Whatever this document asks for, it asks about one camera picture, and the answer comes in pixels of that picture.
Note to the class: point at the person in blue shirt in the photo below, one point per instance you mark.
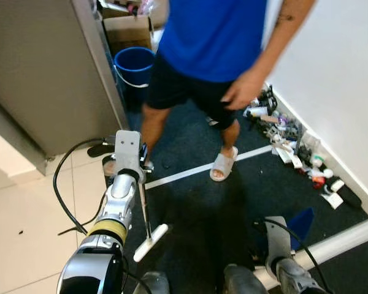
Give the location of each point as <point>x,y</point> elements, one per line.
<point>214,37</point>

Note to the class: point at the black pouch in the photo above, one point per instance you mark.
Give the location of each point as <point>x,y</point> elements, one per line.
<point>351,197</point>

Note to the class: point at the white paper card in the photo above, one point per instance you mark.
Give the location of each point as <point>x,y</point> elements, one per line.
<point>332,199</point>

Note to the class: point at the purple small bottle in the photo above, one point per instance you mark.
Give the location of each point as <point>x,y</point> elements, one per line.
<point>282,120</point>

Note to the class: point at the grey cabinet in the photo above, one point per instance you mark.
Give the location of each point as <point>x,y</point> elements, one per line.
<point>43,67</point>

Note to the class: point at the blue plastic dustpan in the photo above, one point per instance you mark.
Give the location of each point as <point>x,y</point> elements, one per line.
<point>302,223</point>

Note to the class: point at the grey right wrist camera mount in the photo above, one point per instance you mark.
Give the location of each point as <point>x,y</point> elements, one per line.
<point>277,236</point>

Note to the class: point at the red small can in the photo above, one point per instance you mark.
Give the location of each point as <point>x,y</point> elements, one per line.
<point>319,182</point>

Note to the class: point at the blue plastic bucket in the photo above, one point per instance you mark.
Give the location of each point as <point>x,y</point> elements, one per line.
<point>134,64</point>

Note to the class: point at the grey left robot leg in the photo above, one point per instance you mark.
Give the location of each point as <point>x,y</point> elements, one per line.
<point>152,283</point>

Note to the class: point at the white wooden bar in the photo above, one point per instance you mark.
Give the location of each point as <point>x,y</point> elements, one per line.
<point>343,240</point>

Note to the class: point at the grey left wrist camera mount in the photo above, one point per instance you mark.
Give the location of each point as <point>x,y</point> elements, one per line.
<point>127,150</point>

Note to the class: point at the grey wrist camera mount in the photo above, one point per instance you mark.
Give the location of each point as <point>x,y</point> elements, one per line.
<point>277,236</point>
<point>127,150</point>

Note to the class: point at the brown cardboard box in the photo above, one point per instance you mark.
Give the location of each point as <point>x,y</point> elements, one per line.
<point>127,30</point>

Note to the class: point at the white plastic bottle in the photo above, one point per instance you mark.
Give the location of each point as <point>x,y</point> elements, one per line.
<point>256,112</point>

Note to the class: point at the grey robot leg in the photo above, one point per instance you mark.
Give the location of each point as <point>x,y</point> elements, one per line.
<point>152,283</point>
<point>242,280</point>

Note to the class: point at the person left hand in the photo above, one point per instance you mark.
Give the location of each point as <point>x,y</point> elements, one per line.
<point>244,90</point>

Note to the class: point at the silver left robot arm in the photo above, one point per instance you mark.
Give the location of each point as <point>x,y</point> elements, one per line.
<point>116,202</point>

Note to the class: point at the grey right robot leg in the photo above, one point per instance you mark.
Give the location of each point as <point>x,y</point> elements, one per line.
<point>242,280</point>

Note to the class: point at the grey broom with white head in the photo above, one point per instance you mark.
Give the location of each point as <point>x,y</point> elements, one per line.
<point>152,242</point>

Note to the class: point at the green capped small bottle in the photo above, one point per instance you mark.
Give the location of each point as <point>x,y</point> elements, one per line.
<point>318,160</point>

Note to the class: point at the white tape strip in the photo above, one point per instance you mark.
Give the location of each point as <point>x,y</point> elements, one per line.
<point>184,173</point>

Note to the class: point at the white slipper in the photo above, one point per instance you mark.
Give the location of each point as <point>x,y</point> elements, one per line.
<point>148,166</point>
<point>224,164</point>

